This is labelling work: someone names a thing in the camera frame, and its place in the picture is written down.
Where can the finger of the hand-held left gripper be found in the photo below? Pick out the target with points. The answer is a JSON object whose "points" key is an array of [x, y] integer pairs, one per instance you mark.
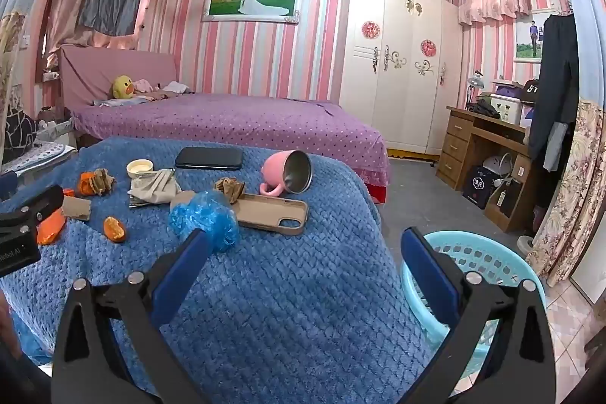
{"points": [[7, 186], [33, 205]]}

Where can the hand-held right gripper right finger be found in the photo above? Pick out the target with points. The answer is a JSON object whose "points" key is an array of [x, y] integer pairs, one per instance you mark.
{"points": [[428, 276]]}

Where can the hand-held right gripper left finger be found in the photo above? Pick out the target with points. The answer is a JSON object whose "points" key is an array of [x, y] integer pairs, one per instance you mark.
{"points": [[182, 276]]}

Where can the brown cardboard piece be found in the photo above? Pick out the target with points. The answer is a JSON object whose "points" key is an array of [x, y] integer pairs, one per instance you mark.
{"points": [[75, 207]]}

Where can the light blue plastic basket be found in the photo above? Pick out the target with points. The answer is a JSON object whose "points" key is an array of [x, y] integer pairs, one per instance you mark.
{"points": [[483, 252]]}

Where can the blue plastic bag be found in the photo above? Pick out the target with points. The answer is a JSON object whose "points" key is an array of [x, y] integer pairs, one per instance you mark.
{"points": [[203, 217]]}

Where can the beige packet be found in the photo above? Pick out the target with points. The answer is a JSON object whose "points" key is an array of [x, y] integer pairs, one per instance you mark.
{"points": [[154, 191]]}

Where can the small cream round container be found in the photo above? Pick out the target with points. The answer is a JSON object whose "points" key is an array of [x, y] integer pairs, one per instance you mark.
{"points": [[139, 167]]}

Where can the dotted ironing board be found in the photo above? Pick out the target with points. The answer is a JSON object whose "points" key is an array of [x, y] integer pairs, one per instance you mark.
{"points": [[38, 155]]}

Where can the white round fan base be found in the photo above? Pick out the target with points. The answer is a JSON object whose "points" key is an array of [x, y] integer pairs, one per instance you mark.
{"points": [[524, 243]]}

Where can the black paper bag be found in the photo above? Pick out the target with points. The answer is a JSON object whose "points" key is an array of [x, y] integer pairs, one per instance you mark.
{"points": [[480, 188]]}

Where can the tan phone case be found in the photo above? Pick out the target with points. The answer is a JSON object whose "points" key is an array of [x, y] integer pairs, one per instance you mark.
{"points": [[265, 212]]}

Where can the black bottle box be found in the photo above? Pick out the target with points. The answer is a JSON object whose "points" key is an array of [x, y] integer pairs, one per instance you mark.
{"points": [[505, 199]]}

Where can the black wallet case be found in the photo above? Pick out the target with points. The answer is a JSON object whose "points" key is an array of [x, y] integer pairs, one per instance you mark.
{"points": [[208, 158]]}

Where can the white helmet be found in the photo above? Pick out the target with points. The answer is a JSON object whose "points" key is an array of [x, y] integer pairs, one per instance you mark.
{"points": [[494, 165]]}

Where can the wooden desk with drawers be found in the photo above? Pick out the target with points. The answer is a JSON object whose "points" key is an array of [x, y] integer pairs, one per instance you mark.
{"points": [[461, 139]]}

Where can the pink mug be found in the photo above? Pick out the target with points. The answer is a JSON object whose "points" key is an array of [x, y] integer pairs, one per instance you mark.
{"points": [[277, 169]]}

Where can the pink covered headboard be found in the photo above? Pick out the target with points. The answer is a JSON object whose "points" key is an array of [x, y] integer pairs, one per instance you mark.
{"points": [[94, 68]]}

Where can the yellow duck plush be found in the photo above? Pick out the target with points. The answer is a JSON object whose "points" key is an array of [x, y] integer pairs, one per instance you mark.
{"points": [[122, 87]]}

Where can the bed with purple dotted cover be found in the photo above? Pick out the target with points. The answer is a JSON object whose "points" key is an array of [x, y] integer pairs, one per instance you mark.
{"points": [[236, 124]]}

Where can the pink clothes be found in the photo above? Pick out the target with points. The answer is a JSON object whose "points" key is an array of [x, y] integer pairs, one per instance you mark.
{"points": [[144, 86]]}

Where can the blue and floral door curtain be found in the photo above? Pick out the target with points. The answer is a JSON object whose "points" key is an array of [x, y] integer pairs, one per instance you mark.
{"points": [[573, 177]]}

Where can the dark clothes pile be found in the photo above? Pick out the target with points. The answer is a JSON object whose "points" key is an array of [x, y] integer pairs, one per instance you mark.
{"points": [[483, 108]]}

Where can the white storage box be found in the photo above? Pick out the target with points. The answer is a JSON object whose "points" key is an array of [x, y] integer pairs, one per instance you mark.
{"points": [[506, 108]]}

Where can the white cloth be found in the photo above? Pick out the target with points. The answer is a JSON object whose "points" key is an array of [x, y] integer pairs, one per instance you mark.
{"points": [[177, 88]]}

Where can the white wardrobe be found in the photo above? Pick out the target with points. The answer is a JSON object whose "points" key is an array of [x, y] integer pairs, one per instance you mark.
{"points": [[397, 91]]}

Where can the desk lamp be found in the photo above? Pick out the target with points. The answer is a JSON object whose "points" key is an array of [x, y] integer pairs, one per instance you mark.
{"points": [[475, 82]]}

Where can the purple box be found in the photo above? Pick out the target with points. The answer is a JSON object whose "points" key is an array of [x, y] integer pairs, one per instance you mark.
{"points": [[509, 90]]}

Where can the black cap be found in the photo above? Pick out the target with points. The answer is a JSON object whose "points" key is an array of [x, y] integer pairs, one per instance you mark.
{"points": [[530, 90]]}

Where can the hanging black clothing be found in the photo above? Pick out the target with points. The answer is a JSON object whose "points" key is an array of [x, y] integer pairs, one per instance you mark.
{"points": [[556, 91]]}

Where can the red round paper decoration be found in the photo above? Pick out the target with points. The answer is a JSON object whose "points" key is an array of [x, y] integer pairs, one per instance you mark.
{"points": [[371, 30], [428, 47]]}

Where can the framed couple photo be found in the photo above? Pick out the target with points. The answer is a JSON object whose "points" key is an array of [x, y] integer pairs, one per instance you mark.
{"points": [[528, 39]]}

